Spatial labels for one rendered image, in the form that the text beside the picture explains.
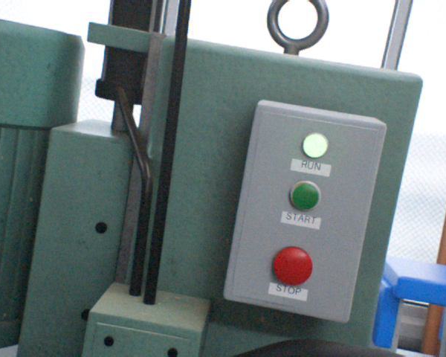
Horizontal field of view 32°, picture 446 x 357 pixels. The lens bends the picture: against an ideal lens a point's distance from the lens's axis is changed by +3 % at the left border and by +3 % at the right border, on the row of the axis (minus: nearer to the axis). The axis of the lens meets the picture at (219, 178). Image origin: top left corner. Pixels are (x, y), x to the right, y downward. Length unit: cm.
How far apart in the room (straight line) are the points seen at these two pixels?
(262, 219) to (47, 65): 26
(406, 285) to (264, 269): 93
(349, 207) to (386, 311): 96
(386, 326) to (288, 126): 100
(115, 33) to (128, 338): 29
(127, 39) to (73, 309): 26
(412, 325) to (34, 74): 172
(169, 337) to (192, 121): 18
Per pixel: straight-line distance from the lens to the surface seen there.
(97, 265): 74
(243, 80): 65
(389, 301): 154
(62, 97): 76
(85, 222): 73
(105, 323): 62
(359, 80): 65
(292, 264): 60
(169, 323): 61
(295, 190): 59
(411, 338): 231
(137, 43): 73
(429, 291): 153
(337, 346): 65
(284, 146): 59
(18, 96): 73
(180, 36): 62
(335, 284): 61
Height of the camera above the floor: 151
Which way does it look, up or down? 9 degrees down
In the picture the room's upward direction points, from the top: 10 degrees clockwise
